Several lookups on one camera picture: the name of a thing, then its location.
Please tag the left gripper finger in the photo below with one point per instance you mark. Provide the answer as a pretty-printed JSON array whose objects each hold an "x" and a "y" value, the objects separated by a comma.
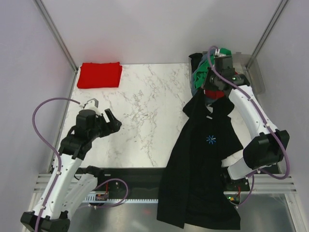
[
  {"x": 116, "y": 125},
  {"x": 109, "y": 115}
]

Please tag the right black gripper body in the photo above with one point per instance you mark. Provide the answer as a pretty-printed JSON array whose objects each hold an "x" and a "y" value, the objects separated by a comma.
[{"x": 212, "y": 83}]

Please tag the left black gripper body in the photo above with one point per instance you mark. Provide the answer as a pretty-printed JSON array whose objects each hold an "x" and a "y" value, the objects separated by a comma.
[{"x": 101, "y": 128}]

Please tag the black t shirt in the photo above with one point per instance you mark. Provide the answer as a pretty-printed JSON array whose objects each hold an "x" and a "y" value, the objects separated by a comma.
[
  {"x": 191, "y": 190},
  {"x": 195, "y": 59}
]

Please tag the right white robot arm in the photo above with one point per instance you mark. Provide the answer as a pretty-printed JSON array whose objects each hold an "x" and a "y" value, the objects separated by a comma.
[{"x": 268, "y": 144}]

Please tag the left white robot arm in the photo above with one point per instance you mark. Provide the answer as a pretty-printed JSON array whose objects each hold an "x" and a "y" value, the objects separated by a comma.
[{"x": 55, "y": 209}]

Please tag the dark red t shirt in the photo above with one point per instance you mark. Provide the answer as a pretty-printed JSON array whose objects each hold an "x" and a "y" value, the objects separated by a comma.
[{"x": 214, "y": 94}]

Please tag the green t shirt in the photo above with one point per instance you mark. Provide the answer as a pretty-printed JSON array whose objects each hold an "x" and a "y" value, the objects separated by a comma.
[{"x": 202, "y": 71}]

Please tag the grey blue t shirt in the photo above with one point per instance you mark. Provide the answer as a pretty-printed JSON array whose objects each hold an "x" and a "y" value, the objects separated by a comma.
[{"x": 193, "y": 88}]

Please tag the clear plastic bin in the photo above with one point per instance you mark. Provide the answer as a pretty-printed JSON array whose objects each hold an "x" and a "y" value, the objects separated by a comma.
[{"x": 247, "y": 64}]

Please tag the folded red t shirt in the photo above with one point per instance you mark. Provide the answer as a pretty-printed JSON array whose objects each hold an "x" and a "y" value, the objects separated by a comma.
[{"x": 99, "y": 75}]

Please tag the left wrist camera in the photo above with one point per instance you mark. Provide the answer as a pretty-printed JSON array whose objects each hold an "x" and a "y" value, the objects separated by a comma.
[{"x": 92, "y": 104}]

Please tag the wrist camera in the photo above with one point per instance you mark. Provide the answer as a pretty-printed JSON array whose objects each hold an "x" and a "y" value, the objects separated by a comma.
[
  {"x": 220, "y": 52},
  {"x": 92, "y": 104}
]

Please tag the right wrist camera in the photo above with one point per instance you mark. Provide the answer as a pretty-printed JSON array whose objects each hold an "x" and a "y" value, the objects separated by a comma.
[{"x": 220, "y": 52}]

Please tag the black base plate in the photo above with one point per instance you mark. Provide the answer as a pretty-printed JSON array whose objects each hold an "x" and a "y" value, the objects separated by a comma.
[{"x": 143, "y": 183}]

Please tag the white slotted cable duct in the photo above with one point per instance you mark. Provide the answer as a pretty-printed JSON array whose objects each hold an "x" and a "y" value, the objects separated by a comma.
[{"x": 97, "y": 198}]

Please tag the right aluminium frame post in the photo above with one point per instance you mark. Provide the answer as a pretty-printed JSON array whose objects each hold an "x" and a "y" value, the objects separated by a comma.
[{"x": 270, "y": 26}]

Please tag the aluminium frame post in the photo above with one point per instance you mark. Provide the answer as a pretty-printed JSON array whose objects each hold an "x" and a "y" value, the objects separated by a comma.
[
  {"x": 56, "y": 34},
  {"x": 270, "y": 26}
]

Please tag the aluminium front rail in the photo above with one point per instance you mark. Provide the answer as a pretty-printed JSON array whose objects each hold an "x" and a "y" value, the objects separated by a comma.
[{"x": 258, "y": 183}]

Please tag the left aluminium frame post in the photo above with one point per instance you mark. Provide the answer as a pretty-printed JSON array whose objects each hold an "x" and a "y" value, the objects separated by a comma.
[{"x": 56, "y": 34}]

